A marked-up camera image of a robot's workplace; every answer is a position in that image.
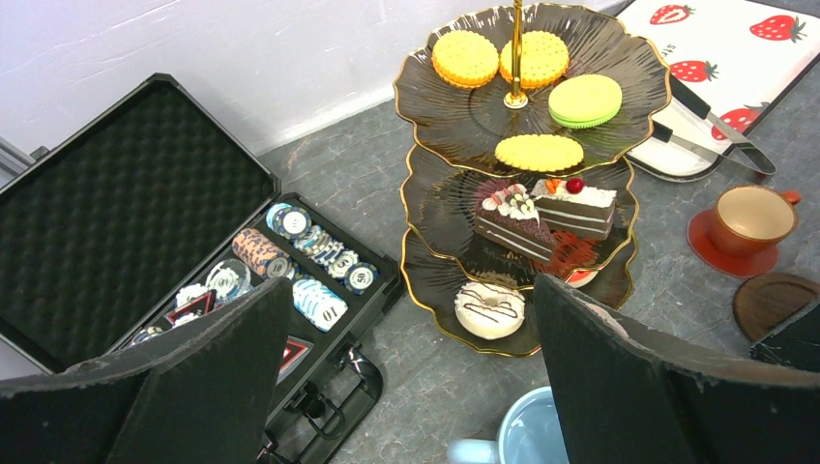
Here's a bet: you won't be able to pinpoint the black poker chip case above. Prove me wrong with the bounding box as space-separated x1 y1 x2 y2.
1 73 403 463

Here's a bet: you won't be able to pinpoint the orange toy macaron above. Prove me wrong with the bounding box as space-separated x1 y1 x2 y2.
494 134 584 172
431 30 499 89
520 31 570 89

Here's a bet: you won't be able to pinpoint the white chocolate striped toy donut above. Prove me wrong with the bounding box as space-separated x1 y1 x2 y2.
454 281 525 340

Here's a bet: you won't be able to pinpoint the small orange brown cup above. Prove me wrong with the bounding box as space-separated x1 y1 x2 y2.
707 186 802 257

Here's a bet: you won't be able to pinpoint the dark brown wooden coaster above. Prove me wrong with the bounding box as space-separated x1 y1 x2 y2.
732 272 819 343

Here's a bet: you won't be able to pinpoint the three-tier black gold cake stand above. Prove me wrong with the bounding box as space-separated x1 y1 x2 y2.
394 3 671 357

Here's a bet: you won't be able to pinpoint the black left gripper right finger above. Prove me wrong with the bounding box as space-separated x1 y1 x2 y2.
534 275 819 463

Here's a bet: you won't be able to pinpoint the black handled metal tongs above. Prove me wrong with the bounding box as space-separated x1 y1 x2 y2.
650 73 777 177

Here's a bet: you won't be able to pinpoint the light blue mug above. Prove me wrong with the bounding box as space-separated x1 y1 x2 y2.
447 387 570 464

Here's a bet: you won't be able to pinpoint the strawberry layer cake slice toy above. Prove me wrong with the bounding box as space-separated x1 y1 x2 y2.
530 178 617 240

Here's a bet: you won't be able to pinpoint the red round coaster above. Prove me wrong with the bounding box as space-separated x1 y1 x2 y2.
688 210 778 278

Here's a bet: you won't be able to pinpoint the green toy macaron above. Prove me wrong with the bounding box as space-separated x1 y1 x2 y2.
548 74 623 129

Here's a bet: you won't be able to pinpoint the cream strawberry serving tray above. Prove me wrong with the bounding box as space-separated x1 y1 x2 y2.
618 0 819 182

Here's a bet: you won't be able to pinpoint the red triangle dealer plaque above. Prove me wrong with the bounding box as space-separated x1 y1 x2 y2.
277 335 313 384

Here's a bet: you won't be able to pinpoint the red strawberry toy tart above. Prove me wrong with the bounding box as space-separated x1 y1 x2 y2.
547 230 599 278

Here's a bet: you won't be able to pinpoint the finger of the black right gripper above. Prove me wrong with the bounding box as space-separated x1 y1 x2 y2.
749 301 819 372

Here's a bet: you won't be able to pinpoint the chocolate cake slice toy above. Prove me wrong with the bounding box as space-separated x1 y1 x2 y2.
475 184 556 266

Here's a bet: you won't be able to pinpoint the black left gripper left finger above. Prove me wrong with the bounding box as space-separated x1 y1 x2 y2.
1 277 293 463

